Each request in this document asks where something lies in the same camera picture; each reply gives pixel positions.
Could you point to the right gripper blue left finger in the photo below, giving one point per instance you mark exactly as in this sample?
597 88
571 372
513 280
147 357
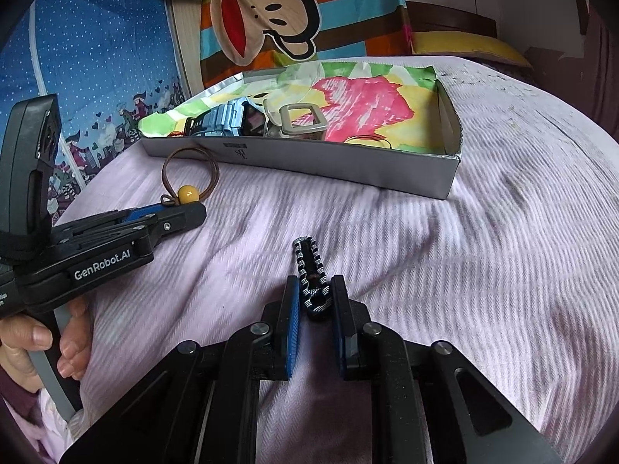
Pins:
199 404

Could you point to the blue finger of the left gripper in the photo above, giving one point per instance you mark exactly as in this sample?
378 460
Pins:
173 220
103 220

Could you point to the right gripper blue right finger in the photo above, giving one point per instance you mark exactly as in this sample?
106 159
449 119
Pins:
429 404

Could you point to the brown hair tie yellow bead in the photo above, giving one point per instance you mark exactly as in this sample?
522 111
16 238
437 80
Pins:
189 175

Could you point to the light blue wrist watch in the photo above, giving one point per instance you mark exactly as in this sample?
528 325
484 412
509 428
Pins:
234 118

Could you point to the grey wrist watch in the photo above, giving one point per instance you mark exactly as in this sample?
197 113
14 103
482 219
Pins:
295 121

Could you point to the left hand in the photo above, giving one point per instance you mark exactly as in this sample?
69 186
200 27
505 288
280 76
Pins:
22 334

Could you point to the pink bed sheet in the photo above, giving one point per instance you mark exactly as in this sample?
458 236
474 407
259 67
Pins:
517 267

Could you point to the blue fabric wardrobe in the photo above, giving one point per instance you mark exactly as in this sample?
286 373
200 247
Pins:
109 62

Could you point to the striped monkey cartoon cloth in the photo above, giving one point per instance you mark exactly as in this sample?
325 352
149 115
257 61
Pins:
238 35

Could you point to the colourful paper-lined cardboard tray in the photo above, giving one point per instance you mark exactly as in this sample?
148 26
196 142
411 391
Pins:
376 123

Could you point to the yellow pillow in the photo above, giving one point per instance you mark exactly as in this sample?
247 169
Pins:
468 46

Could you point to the brown wooden headboard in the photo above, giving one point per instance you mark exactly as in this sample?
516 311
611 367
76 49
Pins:
432 17

